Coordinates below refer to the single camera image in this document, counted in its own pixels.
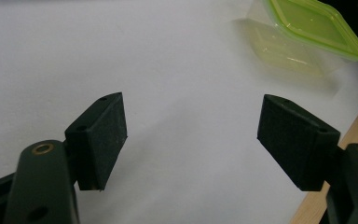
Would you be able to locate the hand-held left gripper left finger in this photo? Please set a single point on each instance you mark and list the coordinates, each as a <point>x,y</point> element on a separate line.
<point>98,140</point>

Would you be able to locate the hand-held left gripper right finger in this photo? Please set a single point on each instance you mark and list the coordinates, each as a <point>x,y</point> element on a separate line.
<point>295,140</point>

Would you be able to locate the clear container with green lid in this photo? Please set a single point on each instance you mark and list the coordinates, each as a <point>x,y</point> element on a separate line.
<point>304,34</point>

